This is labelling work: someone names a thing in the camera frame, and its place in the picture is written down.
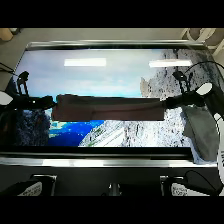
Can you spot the brown garment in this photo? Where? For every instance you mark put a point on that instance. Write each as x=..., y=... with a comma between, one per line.
x=106, y=108

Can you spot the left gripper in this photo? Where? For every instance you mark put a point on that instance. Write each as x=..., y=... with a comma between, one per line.
x=43, y=102

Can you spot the grey garment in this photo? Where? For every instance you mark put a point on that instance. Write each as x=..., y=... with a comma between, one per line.
x=201, y=130

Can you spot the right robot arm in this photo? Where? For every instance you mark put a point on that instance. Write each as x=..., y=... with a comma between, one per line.
x=213, y=100

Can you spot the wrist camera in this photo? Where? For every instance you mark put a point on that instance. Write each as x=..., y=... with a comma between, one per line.
x=181, y=81
x=23, y=81

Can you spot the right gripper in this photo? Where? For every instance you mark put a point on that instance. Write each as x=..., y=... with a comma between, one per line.
x=176, y=100

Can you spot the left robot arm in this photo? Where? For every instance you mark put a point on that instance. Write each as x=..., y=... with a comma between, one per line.
x=13, y=103

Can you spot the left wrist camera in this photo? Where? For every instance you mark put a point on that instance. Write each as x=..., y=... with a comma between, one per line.
x=23, y=81

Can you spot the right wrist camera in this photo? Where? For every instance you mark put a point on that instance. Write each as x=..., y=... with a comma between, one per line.
x=181, y=81

